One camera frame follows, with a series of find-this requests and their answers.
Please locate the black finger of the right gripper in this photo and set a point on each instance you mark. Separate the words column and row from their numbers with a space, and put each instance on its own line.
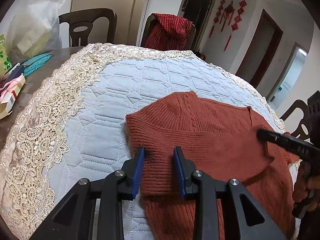
column 291, row 144

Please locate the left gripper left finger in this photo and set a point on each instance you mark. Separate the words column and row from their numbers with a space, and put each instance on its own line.
column 73, row 217

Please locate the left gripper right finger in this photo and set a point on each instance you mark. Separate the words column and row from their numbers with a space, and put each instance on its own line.
column 243, row 216

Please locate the rust red knit sweater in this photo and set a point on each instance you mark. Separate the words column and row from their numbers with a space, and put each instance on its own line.
column 221, row 140

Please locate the person's right hand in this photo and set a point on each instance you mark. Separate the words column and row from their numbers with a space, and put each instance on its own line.
column 302, row 186

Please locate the dark wooden chair right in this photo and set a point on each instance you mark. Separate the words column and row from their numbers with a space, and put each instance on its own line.
column 308, row 126

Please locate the dark wooden chair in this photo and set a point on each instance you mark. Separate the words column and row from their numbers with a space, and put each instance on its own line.
column 308, row 126
column 81, row 23

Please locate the light blue quilted lace cloth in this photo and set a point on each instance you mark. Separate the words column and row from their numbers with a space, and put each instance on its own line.
column 69, row 119

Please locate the pink white small box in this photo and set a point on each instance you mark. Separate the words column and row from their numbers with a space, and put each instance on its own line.
column 11, row 89

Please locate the red Chinese knot decoration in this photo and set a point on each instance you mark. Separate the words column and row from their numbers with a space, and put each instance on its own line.
column 228, row 16

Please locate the red checked garment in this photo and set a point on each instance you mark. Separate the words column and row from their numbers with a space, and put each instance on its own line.
column 170, row 32

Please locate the dark chair with red garment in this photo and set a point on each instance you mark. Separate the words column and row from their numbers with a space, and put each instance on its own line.
column 150, row 35

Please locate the green patterned packet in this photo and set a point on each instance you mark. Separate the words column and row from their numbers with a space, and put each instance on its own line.
column 5, row 63

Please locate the white plastic bag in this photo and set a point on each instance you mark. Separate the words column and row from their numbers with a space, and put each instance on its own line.
column 34, row 30

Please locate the dark wooden chair left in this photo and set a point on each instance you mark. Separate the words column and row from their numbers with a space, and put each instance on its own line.
column 81, row 23

